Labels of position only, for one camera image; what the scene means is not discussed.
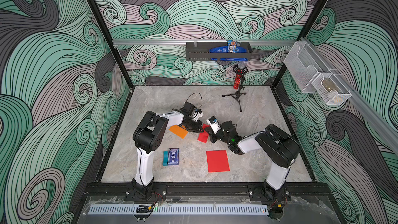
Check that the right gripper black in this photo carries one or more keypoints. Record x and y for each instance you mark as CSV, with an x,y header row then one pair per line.
x,y
214,138

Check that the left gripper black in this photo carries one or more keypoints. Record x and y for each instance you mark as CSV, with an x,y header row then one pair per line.
x,y
198,125

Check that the red square paper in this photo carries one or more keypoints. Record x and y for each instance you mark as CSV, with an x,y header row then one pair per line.
x,y
217,161
203,137

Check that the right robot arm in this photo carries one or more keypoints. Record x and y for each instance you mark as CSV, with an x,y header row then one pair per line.
x,y
281,148

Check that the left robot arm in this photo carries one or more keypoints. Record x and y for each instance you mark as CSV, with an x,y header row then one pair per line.
x,y
148,137

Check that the orange square paper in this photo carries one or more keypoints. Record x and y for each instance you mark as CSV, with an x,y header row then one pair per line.
x,y
178,131

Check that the blue card box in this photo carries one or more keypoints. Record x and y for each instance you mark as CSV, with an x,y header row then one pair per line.
x,y
173,157

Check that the teal small block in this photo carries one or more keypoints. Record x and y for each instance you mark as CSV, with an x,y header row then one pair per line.
x,y
165,158

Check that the black mini tripod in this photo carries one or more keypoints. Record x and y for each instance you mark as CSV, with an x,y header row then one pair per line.
x,y
237,95

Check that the blue snack package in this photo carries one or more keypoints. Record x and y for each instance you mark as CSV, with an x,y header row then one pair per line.
x,y
231,47

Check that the clear plastic bin large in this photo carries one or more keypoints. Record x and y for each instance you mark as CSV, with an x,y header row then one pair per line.
x,y
302,66

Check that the clear plastic bin small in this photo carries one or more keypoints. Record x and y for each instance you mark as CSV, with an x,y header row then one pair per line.
x,y
330,89

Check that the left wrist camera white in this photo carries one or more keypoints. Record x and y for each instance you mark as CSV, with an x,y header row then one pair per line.
x,y
198,113

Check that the black wall shelf basket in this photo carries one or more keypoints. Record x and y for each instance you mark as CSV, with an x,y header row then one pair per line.
x,y
200,52

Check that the black front base frame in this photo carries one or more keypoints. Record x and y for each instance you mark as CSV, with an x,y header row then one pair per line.
x,y
164,191

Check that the aluminium rail back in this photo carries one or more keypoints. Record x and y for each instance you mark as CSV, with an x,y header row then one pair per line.
x,y
179,42

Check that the aluminium rail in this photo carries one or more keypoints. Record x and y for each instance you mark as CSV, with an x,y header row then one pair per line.
x,y
374,119
179,42

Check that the white slotted cable duct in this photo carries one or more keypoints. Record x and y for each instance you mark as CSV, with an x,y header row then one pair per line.
x,y
181,209

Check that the aluminium rail right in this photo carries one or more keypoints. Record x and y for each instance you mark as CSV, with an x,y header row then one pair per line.
x,y
374,119

